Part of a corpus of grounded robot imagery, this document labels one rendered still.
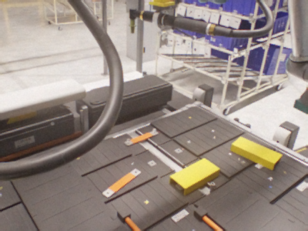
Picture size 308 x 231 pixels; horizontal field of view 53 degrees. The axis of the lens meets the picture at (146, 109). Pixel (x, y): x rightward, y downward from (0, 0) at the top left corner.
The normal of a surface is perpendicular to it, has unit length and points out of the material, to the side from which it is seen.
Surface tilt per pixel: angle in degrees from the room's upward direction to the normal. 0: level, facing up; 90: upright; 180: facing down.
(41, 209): 0
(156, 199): 0
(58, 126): 90
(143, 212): 0
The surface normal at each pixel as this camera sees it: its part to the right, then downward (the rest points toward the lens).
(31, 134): 0.62, 0.40
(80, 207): 0.04, -0.88
